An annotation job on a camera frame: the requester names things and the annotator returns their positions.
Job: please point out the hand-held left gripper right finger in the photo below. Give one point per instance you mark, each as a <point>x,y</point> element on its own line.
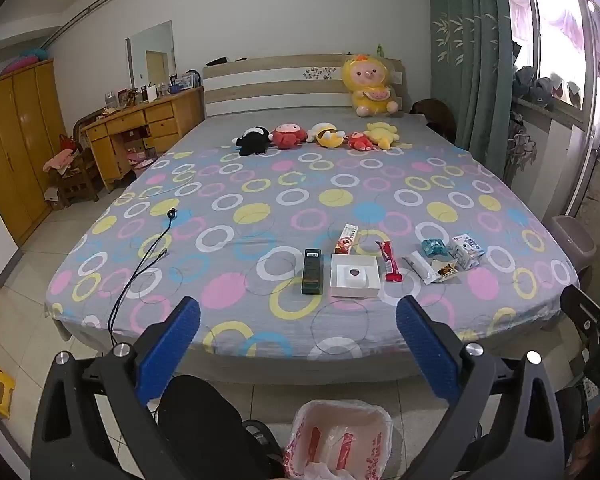
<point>427,350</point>

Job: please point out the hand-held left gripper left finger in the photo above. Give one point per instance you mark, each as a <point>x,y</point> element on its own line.
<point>172,345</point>

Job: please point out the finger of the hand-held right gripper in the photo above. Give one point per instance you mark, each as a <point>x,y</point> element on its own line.
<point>582,307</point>

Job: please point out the brown snack wrapper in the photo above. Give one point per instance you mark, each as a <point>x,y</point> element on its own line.
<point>446,270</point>

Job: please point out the white plastic wrapper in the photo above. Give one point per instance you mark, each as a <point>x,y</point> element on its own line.
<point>420,266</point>

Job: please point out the red snack wrapper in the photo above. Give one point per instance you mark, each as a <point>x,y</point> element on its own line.
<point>389,260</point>

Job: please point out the teal packet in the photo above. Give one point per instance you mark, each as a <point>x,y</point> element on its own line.
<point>432,248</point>

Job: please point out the white blue milk carton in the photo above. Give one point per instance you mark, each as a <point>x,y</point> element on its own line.
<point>467,251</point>

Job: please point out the white red-printed plastic bag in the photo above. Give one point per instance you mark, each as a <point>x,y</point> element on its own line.
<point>337,440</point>

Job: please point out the red white toothpaste box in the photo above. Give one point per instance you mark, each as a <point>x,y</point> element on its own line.
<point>346,240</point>

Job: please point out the black rectangular box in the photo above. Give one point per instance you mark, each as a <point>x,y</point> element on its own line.
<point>312,272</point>

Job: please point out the person's left leg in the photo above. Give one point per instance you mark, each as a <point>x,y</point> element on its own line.
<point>200,425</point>

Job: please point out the dark slipper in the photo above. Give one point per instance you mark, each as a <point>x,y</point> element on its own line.
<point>265,447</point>

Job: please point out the metal ornamental stand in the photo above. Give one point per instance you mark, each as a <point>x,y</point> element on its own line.
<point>520,145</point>

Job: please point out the dark wooden chair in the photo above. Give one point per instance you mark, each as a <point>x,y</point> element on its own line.
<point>77,180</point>

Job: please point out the grey slipper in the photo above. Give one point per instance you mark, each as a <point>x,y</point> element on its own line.
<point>567,91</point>
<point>524,82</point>
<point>541,92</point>

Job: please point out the pink clothes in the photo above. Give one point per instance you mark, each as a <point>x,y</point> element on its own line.
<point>57,161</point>

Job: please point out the black white plush toy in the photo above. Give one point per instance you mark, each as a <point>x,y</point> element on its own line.
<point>252,141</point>

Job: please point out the small red plush toy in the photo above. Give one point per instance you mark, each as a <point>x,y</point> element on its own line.
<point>360,141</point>

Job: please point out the yellow duck plush toy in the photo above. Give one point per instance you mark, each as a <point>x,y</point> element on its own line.
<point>381,135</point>

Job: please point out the yellow wooden desk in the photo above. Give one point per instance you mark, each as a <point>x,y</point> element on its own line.
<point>160,120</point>

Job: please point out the red bag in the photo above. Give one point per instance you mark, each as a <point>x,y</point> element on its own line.
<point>67,143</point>

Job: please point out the dark brown chair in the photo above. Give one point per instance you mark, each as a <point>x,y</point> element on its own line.
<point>435,117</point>

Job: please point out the yellow bee plush toy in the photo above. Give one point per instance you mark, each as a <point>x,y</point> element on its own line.
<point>326,136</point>

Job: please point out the group of small desk ornaments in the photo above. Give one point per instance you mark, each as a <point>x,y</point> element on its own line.
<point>145,94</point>

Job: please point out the yellow wooden wardrobe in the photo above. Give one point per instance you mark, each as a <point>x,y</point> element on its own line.
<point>15,145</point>

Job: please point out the large yellow pig plush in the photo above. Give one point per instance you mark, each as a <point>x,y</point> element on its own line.
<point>370,85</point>

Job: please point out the window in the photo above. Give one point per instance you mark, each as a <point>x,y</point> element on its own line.
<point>555,25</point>

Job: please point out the green leaf-print curtain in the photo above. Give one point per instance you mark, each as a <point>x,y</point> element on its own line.
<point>460,60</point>

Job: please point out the beige white headboard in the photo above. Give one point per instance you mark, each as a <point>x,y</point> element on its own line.
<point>275,85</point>

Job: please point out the wall mirror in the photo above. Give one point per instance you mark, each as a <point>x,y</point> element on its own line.
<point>150,55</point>

